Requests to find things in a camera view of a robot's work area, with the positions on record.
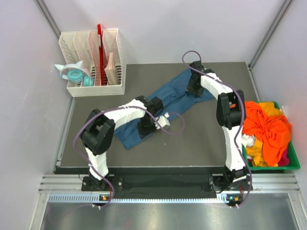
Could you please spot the aluminium frame post left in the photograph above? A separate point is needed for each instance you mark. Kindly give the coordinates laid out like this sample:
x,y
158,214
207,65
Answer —
x,y
48,17

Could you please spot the white file organizer rack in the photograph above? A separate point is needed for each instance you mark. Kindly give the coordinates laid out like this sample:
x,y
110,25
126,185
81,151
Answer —
x,y
84,46

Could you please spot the beige book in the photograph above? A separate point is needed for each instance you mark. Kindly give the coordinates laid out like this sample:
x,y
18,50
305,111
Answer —
x,y
111,71

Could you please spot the green plastic basket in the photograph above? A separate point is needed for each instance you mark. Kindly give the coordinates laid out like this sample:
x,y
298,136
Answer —
x,y
268,123

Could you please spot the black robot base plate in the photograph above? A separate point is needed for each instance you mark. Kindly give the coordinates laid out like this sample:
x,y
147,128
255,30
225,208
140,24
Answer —
x,y
165,182

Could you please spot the blue t shirt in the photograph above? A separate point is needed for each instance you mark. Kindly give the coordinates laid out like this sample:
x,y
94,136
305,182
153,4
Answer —
x,y
175,100

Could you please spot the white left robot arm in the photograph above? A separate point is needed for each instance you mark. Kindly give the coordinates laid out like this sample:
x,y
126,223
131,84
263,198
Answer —
x,y
98,134

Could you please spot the red folder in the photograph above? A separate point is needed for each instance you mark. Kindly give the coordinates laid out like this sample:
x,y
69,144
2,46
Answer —
x,y
101,54

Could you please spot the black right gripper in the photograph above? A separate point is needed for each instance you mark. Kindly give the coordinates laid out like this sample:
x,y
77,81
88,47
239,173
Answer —
x,y
189,89

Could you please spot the white t shirt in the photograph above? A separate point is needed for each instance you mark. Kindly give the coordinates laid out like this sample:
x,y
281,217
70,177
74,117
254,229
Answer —
x,y
247,140

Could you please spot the orange t shirt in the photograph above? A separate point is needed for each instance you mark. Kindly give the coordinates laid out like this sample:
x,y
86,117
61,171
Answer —
x,y
268,127

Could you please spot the aluminium frame post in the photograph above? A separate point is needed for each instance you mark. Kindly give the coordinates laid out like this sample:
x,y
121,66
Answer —
x,y
268,35
48,17

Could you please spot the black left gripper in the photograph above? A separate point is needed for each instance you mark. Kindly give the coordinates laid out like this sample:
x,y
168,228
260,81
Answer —
x,y
143,132

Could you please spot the magenta t shirt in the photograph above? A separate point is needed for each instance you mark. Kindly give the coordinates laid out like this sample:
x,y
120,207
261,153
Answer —
x,y
284,161

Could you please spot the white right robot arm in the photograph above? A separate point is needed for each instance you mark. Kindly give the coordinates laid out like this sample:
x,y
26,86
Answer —
x,y
229,114

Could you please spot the aluminium frame post right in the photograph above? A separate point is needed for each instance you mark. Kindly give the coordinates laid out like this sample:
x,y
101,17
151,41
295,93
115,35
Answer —
x,y
268,35

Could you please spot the grey slotted cable duct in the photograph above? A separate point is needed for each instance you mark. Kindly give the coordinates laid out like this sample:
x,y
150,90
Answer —
x,y
101,199

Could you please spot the teal cat ear headphones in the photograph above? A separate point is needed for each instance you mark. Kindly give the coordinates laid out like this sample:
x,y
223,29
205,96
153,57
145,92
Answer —
x,y
75,73

